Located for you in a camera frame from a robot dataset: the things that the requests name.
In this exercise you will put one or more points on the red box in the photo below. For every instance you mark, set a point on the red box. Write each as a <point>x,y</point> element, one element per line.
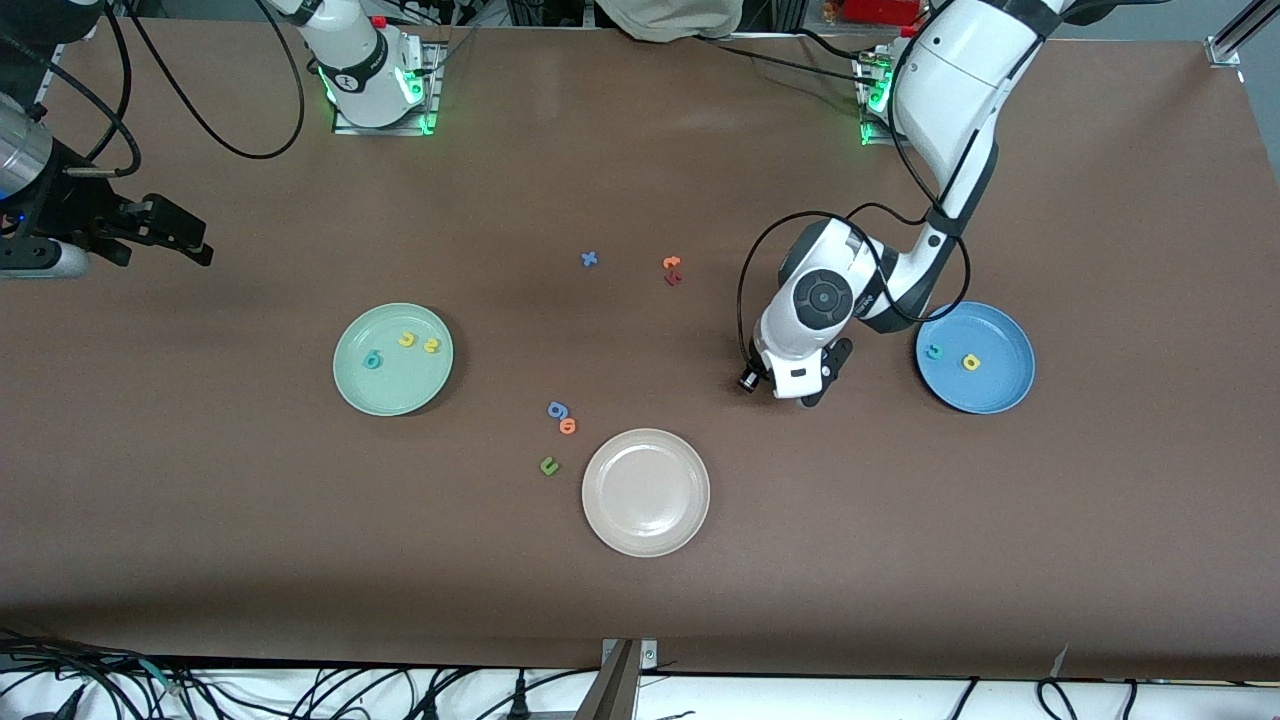
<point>880,10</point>

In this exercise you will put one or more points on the person in beige clothing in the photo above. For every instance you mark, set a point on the person in beige clothing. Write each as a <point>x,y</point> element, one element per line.
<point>665,18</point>

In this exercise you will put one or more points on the aluminium camera post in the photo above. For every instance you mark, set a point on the aluminium camera post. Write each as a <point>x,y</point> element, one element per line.
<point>615,690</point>

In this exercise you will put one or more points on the green plate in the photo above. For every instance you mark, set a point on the green plate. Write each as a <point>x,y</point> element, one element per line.
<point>393,385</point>

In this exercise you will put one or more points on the aluminium frame profile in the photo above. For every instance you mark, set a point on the aluminium frame profile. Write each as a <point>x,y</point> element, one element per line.
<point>1222,50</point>

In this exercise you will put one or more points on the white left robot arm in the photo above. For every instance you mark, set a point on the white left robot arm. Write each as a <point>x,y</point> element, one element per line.
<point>950,90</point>

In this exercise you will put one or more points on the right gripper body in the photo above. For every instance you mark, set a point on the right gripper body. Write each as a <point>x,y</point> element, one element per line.
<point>78,216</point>

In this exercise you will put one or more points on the beige plate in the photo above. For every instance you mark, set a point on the beige plate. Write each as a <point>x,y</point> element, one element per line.
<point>646,492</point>

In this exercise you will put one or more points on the blue foam letter g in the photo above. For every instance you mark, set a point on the blue foam letter g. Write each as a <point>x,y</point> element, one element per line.
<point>557,409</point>

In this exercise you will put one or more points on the blue plate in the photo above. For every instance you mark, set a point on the blue plate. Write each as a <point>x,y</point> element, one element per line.
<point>990,390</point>

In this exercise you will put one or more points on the small white tag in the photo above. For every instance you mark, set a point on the small white tag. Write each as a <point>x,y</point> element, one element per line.
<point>1059,660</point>

